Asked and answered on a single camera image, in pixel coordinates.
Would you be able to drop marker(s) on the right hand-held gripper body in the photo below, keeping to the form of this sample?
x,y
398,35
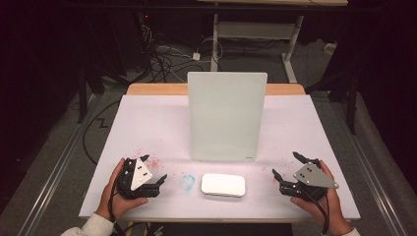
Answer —
x,y
311,177

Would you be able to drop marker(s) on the person's right hand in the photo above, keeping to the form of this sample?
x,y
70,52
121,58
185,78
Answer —
x,y
323,213

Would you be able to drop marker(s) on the black stand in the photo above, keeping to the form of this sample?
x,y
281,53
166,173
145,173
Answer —
x,y
352,105
82,98

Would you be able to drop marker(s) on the white metal desk frame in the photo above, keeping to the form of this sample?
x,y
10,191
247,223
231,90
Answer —
x,y
255,30

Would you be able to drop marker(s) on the metal floor rail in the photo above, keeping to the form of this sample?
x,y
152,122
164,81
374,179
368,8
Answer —
x,y
370,170
55,173

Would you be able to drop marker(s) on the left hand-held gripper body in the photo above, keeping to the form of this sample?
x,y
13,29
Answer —
x,y
141,175

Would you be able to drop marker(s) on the white power adapter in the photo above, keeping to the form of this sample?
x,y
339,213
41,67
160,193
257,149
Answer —
x,y
196,56

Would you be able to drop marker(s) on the white board eraser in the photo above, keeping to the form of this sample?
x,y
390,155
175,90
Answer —
x,y
223,185

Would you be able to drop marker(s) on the small whiteboard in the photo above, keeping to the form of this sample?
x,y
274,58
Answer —
x,y
226,124

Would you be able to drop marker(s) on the person's left hand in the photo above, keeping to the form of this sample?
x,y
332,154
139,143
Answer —
x,y
119,205

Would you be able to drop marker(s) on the white table mat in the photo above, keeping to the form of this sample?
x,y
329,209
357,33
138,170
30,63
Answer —
x,y
147,124

